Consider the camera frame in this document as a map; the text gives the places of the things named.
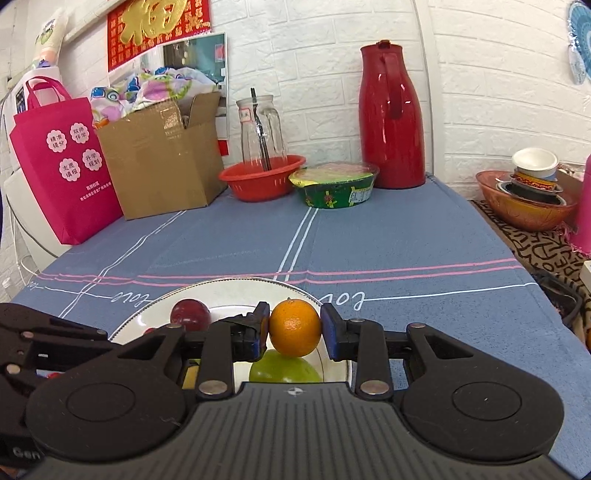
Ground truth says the wall picture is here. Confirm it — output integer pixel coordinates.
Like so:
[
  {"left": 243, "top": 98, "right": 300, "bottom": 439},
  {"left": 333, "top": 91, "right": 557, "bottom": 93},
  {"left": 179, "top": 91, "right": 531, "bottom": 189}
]
[{"left": 161, "top": 31, "right": 229, "bottom": 139}]

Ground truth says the blue striped tablecloth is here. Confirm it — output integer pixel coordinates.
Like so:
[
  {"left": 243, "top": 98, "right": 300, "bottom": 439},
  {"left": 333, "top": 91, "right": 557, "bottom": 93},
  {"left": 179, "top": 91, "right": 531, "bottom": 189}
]
[{"left": 9, "top": 173, "right": 591, "bottom": 476}]

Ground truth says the brown patterned cloth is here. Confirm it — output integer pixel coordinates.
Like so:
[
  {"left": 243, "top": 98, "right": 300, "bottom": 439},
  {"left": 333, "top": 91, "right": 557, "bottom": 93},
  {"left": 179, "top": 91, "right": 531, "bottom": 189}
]
[{"left": 471, "top": 200, "right": 591, "bottom": 342}]

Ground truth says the orange glass bowl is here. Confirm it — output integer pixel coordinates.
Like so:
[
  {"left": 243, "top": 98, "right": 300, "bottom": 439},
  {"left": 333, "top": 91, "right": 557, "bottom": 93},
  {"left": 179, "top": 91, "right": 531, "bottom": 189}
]
[{"left": 475, "top": 170, "right": 580, "bottom": 232}]

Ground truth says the pink tote bag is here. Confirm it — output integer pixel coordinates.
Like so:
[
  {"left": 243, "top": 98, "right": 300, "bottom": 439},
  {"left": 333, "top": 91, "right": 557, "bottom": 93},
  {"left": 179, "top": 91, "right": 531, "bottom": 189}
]
[{"left": 10, "top": 76, "right": 124, "bottom": 245}]

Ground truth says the glass pitcher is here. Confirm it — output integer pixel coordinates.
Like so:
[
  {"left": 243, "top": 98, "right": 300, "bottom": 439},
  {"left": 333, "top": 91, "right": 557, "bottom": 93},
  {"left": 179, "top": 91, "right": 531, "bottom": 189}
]
[{"left": 236, "top": 95, "right": 288, "bottom": 169}]

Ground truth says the red plastic basket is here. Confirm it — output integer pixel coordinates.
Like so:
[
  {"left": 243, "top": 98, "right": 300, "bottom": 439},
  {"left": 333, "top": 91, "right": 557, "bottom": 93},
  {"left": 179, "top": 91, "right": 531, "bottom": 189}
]
[{"left": 218, "top": 155, "right": 307, "bottom": 202}]

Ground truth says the orange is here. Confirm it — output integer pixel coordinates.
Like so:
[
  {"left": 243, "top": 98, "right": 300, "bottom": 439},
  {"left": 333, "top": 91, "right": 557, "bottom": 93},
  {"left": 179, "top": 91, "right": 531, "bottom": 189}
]
[{"left": 269, "top": 298, "right": 322, "bottom": 357}]

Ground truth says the red thermos jug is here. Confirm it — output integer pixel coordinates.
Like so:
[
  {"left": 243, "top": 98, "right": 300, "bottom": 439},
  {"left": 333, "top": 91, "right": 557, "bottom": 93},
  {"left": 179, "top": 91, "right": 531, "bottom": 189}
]
[{"left": 359, "top": 41, "right": 426, "bottom": 190}]

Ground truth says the red wall poster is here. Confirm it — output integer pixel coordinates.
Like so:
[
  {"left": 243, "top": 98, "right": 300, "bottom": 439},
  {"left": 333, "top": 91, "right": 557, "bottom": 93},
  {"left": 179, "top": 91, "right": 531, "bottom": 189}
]
[{"left": 107, "top": 0, "right": 212, "bottom": 72}]

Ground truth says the black spoon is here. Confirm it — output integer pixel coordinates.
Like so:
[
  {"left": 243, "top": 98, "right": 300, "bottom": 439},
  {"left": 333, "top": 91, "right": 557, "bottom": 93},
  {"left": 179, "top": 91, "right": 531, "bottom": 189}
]
[{"left": 250, "top": 88, "right": 272, "bottom": 171}]

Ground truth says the patterned bowl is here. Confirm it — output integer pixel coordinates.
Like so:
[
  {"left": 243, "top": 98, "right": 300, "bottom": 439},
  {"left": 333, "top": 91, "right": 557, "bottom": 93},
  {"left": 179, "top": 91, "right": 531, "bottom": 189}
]
[{"left": 496, "top": 173, "right": 564, "bottom": 204}]

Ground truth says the white plate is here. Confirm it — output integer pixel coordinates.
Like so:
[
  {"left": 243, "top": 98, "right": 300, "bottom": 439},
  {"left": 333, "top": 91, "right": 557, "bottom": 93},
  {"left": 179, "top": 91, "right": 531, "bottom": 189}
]
[{"left": 107, "top": 277, "right": 360, "bottom": 386}]

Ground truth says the white appliance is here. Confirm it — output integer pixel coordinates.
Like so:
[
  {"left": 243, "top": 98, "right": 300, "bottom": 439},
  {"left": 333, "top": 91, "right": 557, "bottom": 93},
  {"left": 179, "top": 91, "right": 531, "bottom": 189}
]
[{"left": 0, "top": 171, "right": 70, "bottom": 287}]

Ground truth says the white cup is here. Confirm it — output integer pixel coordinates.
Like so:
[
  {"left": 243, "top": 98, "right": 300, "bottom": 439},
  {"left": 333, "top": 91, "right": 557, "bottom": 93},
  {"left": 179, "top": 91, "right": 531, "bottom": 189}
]
[{"left": 512, "top": 148, "right": 559, "bottom": 181}]

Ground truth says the dark red plum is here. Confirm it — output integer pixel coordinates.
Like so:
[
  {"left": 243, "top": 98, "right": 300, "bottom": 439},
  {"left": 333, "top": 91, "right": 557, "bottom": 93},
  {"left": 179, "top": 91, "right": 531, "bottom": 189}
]
[{"left": 170, "top": 298, "right": 212, "bottom": 332}]

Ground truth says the floral cloth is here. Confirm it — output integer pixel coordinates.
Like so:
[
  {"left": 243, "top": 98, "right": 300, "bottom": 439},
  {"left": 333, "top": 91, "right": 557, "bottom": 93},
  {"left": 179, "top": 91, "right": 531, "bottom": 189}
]
[{"left": 90, "top": 67, "right": 220, "bottom": 125}]

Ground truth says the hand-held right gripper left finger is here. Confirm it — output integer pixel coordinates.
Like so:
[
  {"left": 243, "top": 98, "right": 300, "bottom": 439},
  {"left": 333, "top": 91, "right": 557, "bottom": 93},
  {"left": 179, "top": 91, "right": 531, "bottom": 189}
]
[{"left": 108, "top": 302, "right": 271, "bottom": 400}]

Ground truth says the cardboard box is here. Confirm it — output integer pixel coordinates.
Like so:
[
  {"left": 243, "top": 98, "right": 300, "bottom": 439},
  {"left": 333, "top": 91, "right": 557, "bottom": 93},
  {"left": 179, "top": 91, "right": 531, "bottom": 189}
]
[{"left": 95, "top": 91, "right": 228, "bottom": 221}]

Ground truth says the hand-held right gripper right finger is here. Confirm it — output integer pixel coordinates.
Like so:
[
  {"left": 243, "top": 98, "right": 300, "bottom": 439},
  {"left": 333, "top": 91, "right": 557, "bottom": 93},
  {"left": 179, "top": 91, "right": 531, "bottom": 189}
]
[{"left": 320, "top": 303, "right": 467, "bottom": 400}]

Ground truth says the large blue wall plate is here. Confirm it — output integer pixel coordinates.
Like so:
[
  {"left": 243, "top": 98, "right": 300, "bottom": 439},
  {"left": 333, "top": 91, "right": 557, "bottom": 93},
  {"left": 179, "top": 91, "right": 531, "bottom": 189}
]
[{"left": 567, "top": 0, "right": 591, "bottom": 84}]

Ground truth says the green apple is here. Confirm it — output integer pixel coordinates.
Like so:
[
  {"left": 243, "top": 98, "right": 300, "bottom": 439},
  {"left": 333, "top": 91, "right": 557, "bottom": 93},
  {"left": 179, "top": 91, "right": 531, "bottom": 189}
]
[{"left": 249, "top": 349, "right": 324, "bottom": 384}]

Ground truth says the green instant noodle bowl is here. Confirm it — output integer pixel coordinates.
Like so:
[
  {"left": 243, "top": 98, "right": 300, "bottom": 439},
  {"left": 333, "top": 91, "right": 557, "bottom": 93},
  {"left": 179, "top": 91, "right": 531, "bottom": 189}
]
[{"left": 289, "top": 161, "right": 380, "bottom": 209}]

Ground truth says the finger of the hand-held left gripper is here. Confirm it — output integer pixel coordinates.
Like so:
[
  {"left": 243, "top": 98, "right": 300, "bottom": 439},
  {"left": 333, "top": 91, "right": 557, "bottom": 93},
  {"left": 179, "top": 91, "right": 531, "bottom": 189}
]
[
  {"left": 0, "top": 304, "right": 110, "bottom": 356},
  {"left": 0, "top": 357, "right": 52, "bottom": 416}
]

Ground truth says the white device with screen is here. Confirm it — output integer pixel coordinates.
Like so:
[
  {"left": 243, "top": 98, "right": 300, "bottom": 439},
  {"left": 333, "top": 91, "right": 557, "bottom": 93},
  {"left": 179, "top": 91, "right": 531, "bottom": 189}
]
[{"left": 0, "top": 65, "right": 63, "bottom": 176}]

